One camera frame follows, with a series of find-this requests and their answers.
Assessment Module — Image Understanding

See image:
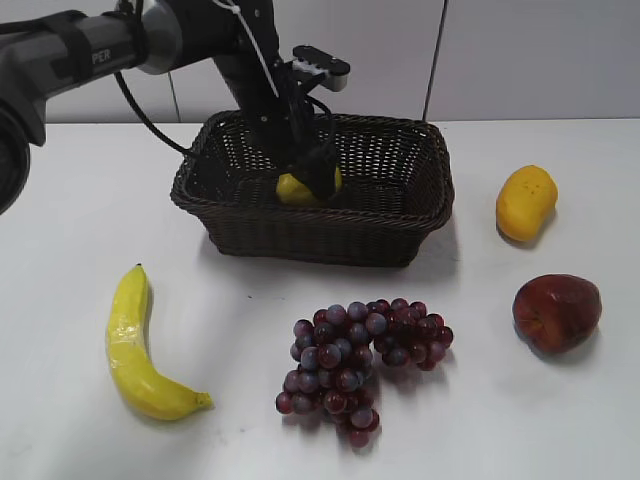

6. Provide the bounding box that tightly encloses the orange-yellow mango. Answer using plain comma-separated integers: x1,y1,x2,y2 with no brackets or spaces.
496,165,558,243

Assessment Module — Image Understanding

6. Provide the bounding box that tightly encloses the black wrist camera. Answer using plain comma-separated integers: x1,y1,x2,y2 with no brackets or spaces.
291,45,351,92

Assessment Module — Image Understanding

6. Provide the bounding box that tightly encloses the purple grape bunch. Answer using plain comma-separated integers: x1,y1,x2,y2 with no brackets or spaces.
274,298,454,449

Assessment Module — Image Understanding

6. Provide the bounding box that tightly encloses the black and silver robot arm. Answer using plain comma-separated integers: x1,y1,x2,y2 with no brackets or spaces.
1,1,337,208

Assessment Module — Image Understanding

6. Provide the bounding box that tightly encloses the yellow banana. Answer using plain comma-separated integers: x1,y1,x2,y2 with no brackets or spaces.
106,264,214,421

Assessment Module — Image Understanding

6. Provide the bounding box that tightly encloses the black cable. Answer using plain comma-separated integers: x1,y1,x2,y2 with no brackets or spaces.
112,69,194,157

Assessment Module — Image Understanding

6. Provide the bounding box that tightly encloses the yellow-green lemon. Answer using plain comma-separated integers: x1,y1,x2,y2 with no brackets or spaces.
275,166,343,207

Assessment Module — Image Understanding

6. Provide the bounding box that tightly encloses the dark red apple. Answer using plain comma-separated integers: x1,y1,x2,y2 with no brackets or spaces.
512,274,602,355

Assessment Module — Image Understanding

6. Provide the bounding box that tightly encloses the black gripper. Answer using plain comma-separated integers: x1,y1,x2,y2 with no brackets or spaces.
214,52,336,200

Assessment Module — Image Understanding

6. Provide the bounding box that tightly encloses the black wicker basket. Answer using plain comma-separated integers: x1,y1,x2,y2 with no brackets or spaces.
170,111,455,267

